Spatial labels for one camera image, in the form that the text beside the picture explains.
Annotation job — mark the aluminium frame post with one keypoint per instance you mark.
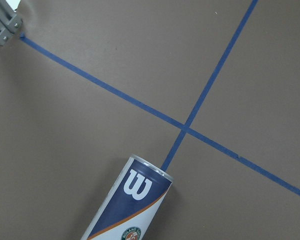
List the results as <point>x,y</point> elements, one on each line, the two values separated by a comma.
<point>10,22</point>

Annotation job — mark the Wilson tennis ball can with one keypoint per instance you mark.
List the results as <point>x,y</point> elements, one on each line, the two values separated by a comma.
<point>132,202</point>

